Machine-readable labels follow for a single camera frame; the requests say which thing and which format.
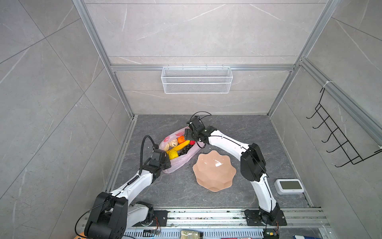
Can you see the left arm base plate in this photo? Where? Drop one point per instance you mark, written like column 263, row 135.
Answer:
column 157, row 218

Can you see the yellow fake lemon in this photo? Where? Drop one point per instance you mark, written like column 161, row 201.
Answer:
column 172, row 154

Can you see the black wire hook rack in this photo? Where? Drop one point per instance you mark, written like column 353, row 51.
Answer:
column 352, row 155

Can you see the white wire mesh basket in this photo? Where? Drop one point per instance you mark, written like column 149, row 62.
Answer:
column 196, row 80

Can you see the beige fake potato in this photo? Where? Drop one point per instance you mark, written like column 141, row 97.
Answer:
column 166, row 147

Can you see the pink scalloped bowl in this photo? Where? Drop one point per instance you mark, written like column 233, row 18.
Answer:
column 214, row 171

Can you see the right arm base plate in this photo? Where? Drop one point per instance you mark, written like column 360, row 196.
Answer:
column 263, row 218

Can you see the orange fake fruit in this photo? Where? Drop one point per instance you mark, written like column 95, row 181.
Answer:
column 181, row 139

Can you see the dark fake grapes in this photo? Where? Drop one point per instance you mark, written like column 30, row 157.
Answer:
column 185, row 150

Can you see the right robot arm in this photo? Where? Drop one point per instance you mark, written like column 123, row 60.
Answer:
column 252, row 165

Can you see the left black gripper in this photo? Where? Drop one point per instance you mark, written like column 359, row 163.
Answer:
column 168, row 163

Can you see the white digital timer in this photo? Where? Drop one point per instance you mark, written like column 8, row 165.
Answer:
column 289, row 186

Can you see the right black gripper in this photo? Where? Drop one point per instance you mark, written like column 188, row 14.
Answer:
column 188, row 132

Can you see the yellow fake banana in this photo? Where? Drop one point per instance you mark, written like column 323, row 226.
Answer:
column 181, row 146

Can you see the pink plastic bag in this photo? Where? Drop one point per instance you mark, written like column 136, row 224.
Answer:
column 183, row 159

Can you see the beige fake mushroom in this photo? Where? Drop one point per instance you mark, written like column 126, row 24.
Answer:
column 173, row 143

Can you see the aluminium front rail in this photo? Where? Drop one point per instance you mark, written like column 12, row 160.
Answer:
column 229, row 223

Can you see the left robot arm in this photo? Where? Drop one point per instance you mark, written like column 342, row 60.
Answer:
column 113, row 212

